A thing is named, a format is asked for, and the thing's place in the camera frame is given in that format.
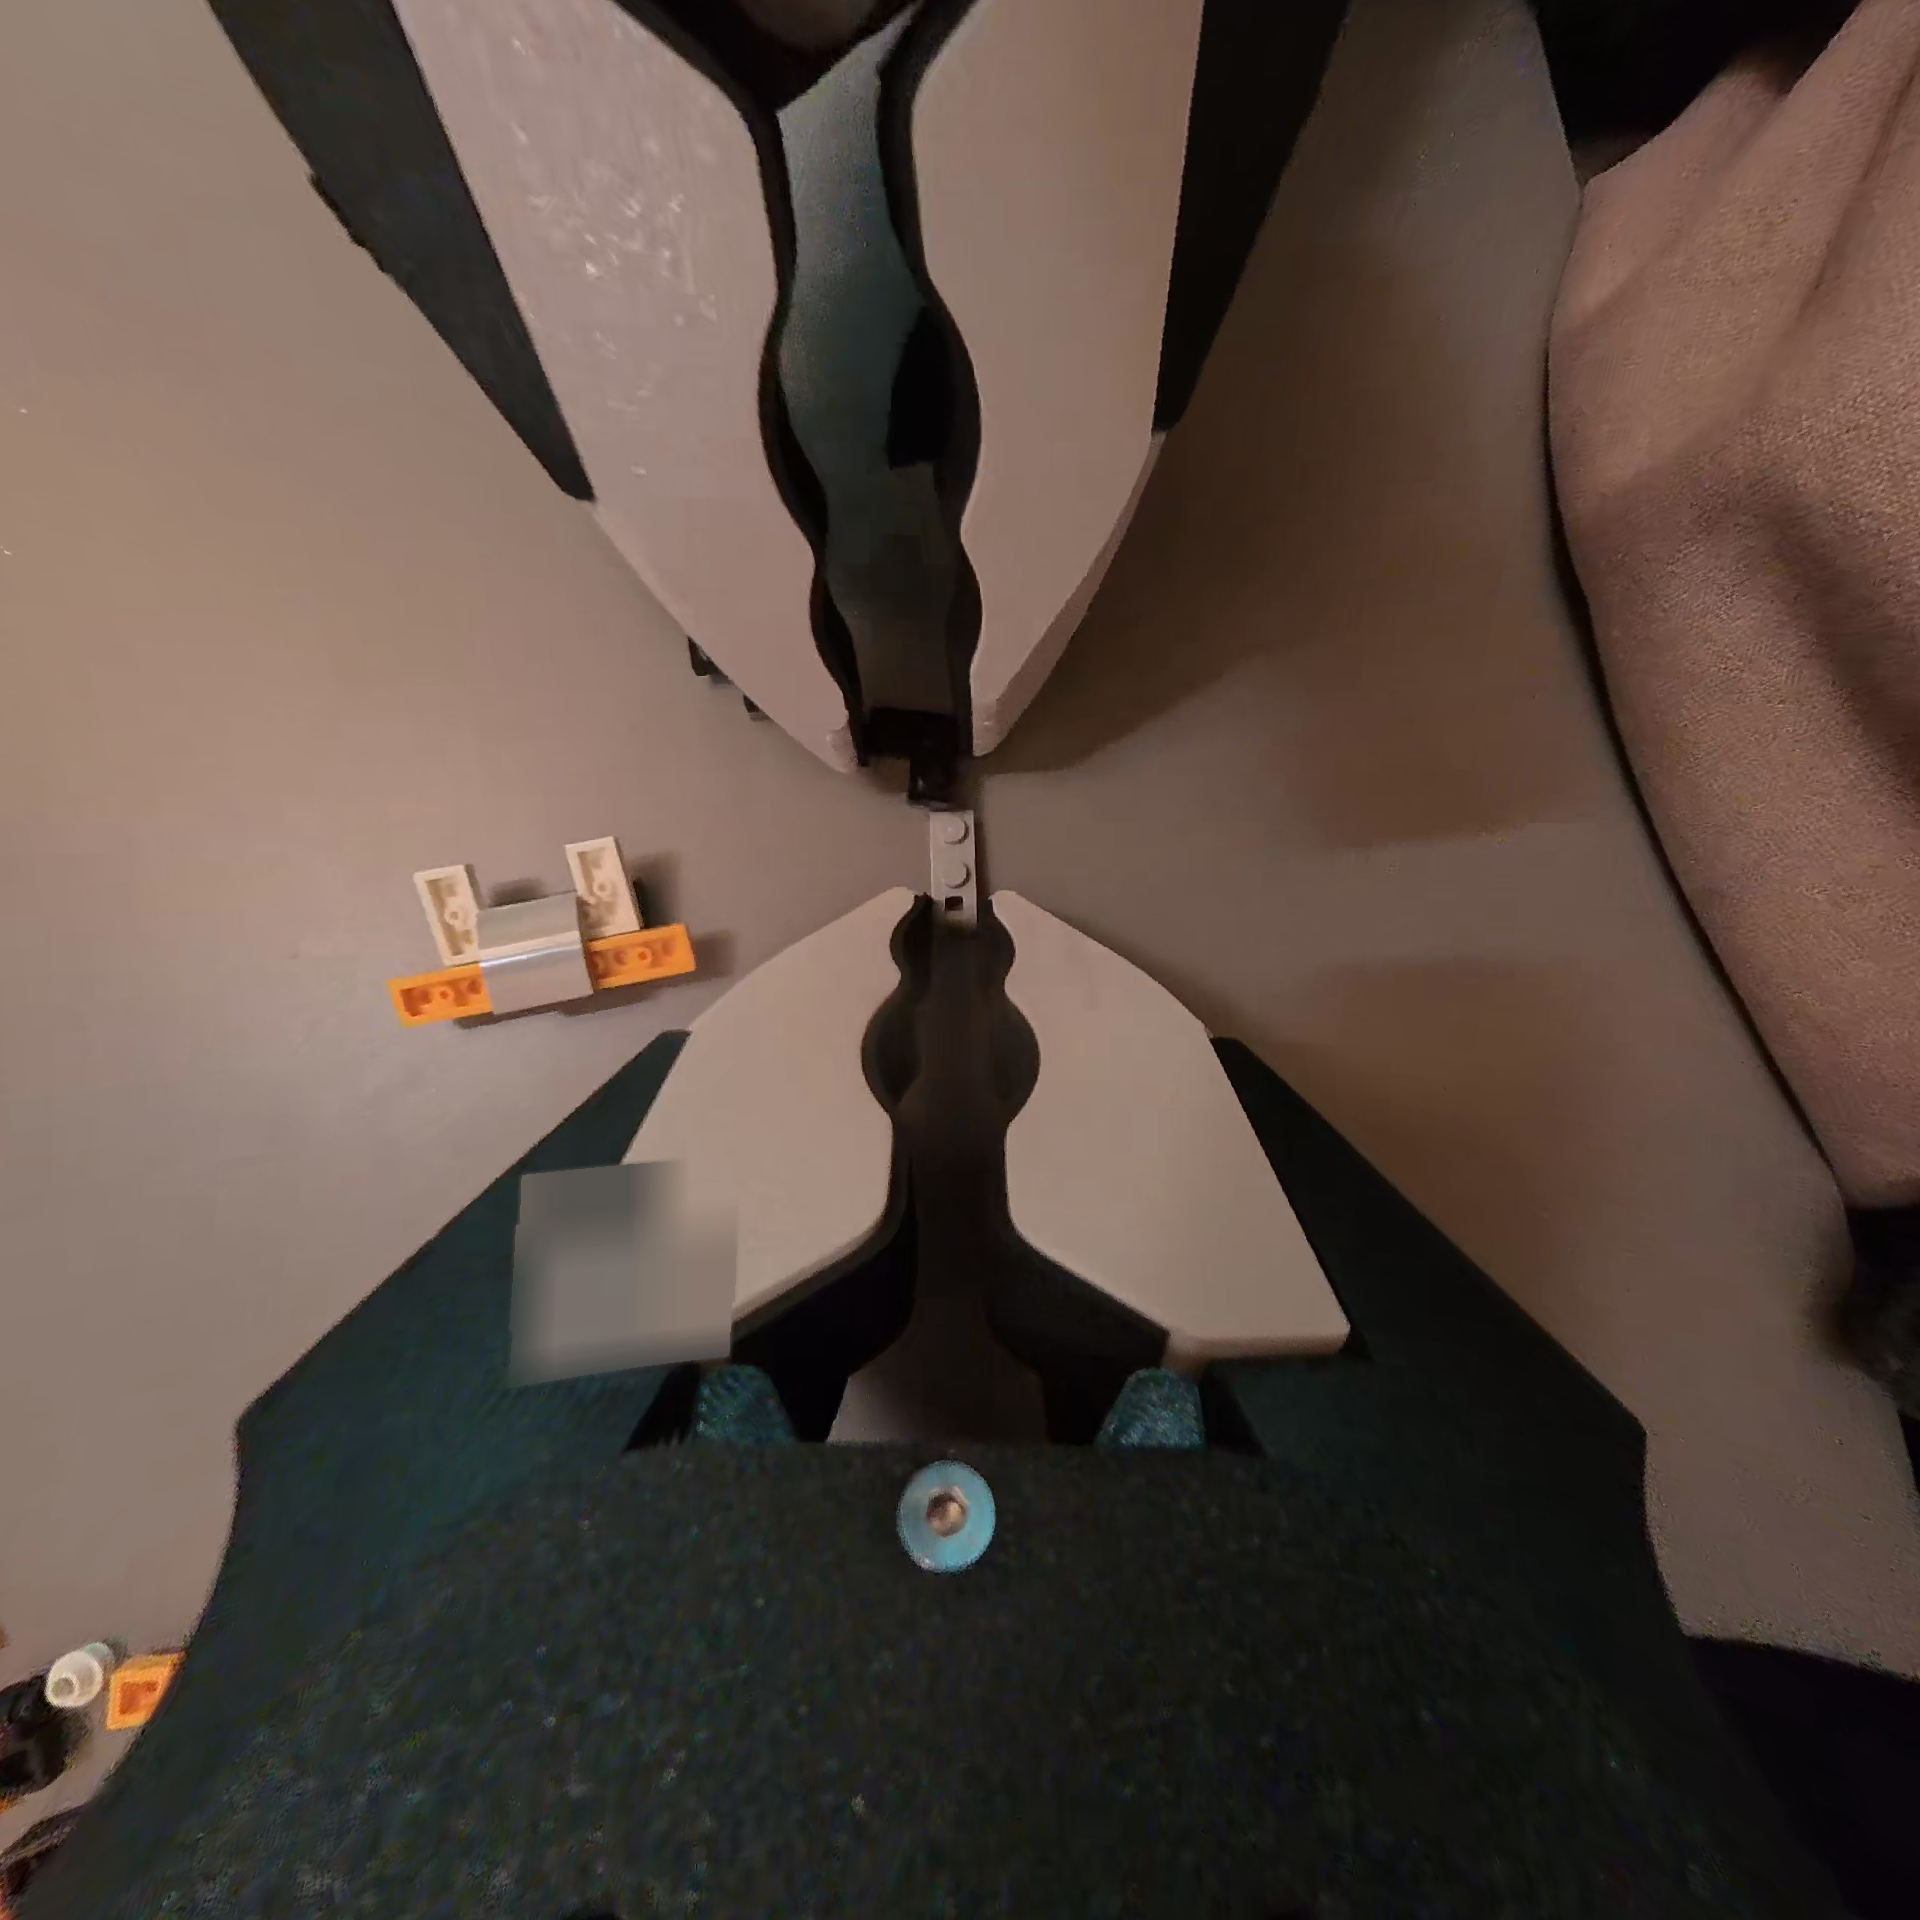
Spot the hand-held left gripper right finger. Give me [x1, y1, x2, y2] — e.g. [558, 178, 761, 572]
[985, 890, 1355, 1439]

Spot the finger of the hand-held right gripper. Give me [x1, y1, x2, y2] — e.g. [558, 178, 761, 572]
[905, 0, 1203, 760]
[390, 0, 870, 774]

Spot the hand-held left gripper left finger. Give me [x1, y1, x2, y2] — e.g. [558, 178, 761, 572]
[629, 890, 927, 1439]

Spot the orange white grey lego assembly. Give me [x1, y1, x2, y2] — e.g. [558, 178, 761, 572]
[390, 837, 693, 1032]

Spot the pile of mixed small lego pieces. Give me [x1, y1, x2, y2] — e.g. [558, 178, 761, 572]
[0, 1635, 182, 1811]

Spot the beige cloth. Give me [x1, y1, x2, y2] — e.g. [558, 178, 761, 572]
[1546, 0, 1920, 1209]

